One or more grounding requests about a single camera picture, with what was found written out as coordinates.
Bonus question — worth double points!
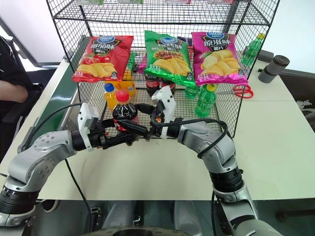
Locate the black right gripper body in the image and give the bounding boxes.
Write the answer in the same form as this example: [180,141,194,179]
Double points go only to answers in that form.
[148,100,165,138]

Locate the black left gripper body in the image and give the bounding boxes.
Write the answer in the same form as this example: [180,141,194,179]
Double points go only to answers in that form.
[88,119,109,149]

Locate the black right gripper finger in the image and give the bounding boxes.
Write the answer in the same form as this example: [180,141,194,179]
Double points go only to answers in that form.
[117,119,152,141]
[134,103,156,115]

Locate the cola bottle with red cap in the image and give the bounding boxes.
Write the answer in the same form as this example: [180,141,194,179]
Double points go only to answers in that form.
[112,89,139,134]

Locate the green conveyor belt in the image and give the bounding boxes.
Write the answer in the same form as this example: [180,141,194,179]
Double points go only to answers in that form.
[17,35,87,153]

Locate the black conveyor machine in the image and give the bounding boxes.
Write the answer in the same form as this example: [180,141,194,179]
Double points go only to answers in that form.
[255,49,315,128]

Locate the orange soda bottle blue cap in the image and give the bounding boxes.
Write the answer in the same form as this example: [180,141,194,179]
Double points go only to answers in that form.
[103,83,118,111]

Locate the pink snack bag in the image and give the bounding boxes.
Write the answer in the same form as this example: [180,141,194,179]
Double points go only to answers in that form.
[137,53,149,75]

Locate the green soda bottle yellow cap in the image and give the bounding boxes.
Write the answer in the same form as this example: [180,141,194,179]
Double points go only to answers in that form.
[240,33,266,67]
[194,83,218,118]

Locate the green potato chip bag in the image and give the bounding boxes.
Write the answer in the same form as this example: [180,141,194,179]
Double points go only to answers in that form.
[143,30,196,87]

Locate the red potato chip bag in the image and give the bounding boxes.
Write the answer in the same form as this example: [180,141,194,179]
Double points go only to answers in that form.
[72,35,134,83]

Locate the purple snack packet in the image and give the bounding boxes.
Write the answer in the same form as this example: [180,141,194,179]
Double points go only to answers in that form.
[177,36,193,46]

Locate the dark rounded shape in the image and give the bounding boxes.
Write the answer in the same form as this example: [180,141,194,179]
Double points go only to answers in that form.
[85,200,204,236]

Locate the magenta potato chip bag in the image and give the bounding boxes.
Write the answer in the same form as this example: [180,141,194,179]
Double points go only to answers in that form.
[191,31,249,87]

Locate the person in dark clothing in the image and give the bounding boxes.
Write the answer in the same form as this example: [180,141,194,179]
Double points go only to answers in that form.
[0,35,34,121]

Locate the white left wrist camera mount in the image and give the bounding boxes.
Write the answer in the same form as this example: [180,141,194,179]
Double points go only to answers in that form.
[77,102,100,151]

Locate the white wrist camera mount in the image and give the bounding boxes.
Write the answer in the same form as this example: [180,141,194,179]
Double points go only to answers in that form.
[77,102,100,151]
[151,85,176,139]

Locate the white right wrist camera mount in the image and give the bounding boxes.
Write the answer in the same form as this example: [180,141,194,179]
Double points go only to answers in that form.
[151,85,176,139]

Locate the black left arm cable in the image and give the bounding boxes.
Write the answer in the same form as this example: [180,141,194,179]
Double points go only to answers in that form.
[24,102,93,236]

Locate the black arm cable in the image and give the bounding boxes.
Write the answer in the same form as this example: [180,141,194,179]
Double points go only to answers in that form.
[24,102,93,236]
[154,117,233,236]

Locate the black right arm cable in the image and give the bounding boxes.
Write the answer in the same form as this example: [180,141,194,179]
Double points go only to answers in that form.
[154,117,233,236]

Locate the black wire mesh rack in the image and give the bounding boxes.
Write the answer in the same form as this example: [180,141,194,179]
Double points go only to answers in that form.
[46,0,282,140]

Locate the red handled scissors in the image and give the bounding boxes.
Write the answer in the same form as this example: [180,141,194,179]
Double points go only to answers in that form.
[232,84,254,99]

